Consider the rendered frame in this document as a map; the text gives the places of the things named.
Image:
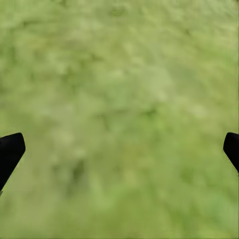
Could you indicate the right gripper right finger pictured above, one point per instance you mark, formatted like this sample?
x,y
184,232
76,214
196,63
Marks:
x,y
231,148

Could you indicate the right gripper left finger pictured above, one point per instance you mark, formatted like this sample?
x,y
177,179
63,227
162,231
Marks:
x,y
12,148

